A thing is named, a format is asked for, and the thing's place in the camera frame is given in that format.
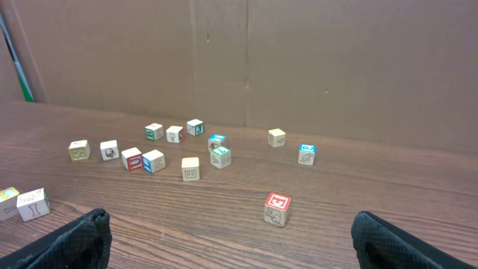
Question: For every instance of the blue B wooden block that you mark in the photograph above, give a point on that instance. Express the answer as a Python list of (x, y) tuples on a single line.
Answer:
[(153, 161)]

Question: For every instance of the red P wooden block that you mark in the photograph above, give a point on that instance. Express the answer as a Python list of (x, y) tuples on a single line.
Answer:
[(132, 158)]

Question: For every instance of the teal J wooden block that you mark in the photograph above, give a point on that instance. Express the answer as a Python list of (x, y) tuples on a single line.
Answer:
[(195, 127)]

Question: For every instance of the yellow-top face wooden block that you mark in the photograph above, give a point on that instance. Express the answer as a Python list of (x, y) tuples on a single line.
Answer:
[(190, 169)]

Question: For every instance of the green-top L wooden block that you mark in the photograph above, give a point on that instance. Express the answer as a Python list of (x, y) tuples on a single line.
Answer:
[(221, 157)]

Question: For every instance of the yellow S wooden block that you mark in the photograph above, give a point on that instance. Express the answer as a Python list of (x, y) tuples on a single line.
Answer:
[(79, 150)]

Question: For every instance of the green white pole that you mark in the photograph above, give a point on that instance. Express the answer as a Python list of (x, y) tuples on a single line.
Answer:
[(23, 82)]

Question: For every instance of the blue-top P wooden block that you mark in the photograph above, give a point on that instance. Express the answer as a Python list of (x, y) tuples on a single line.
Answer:
[(306, 154)]

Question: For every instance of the red-top C wooden block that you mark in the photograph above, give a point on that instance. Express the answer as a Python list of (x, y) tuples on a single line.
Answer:
[(276, 209)]

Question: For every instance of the green B wooden block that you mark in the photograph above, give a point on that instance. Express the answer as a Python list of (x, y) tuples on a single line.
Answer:
[(154, 131)]

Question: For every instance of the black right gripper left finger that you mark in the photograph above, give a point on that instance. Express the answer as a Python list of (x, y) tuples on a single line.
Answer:
[(84, 243)]

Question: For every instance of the blue-sided white wooden block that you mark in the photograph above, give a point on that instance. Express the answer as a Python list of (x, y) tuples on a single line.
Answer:
[(109, 150)]

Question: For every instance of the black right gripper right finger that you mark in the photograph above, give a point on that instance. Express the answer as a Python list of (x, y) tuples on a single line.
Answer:
[(382, 245)]

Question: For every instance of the white I wooden block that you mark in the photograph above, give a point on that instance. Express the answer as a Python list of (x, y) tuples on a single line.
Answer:
[(33, 204)]

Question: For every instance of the red-sided white wooden block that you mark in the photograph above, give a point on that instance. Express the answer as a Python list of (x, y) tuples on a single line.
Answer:
[(175, 134)]

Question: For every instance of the brown cardboard backdrop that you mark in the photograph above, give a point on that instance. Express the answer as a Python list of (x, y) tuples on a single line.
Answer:
[(401, 72)]

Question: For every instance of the yellow-top bone wooden block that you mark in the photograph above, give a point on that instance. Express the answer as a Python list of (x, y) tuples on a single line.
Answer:
[(8, 203)]

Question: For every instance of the plain yellow-top wooden block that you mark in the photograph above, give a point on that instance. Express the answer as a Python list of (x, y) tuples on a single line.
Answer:
[(276, 137)]

